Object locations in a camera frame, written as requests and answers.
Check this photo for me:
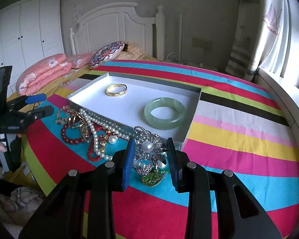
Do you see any pastel stone bead bracelet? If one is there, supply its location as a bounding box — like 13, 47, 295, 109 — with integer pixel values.
55, 105, 76, 126

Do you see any gold bangle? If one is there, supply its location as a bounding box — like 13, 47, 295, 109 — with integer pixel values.
105, 84, 127, 97

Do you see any white pearl necklace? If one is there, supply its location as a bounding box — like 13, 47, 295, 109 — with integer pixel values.
78, 108, 130, 161

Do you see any green gold pendant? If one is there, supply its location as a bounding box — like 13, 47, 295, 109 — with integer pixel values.
141, 171, 168, 187

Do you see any silver rhinestone brooch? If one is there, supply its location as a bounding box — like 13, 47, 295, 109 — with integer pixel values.
133, 126, 167, 176

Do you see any green jade bangle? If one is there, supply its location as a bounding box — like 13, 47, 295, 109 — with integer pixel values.
144, 97, 186, 130

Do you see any gold flower brooch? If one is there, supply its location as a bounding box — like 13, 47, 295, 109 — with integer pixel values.
68, 112, 90, 142

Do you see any pink folded quilt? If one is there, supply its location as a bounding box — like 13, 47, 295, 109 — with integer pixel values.
15, 53, 93, 96

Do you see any white wardrobe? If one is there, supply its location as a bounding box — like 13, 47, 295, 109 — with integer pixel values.
0, 0, 64, 96

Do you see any loose pearl earring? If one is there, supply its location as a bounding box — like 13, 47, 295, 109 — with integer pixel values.
108, 135, 118, 145

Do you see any grey shallow cardboard box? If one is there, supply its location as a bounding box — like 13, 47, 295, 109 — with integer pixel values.
67, 72, 201, 150

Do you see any round patterned cushion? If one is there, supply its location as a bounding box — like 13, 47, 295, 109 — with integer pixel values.
89, 41, 125, 69

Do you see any beige pillow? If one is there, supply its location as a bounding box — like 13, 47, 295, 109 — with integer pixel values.
118, 42, 147, 60

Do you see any white wooden headboard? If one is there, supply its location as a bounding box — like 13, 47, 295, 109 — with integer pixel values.
70, 2, 165, 61

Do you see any white nightstand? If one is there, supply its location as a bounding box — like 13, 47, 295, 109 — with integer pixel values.
164, 59, 218, 72

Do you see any striped curtain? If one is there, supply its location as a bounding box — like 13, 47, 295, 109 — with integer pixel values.
225, 0, 291, 81

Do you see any wall socket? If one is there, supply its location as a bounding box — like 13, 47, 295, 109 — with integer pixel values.
192, 37, 212, 50

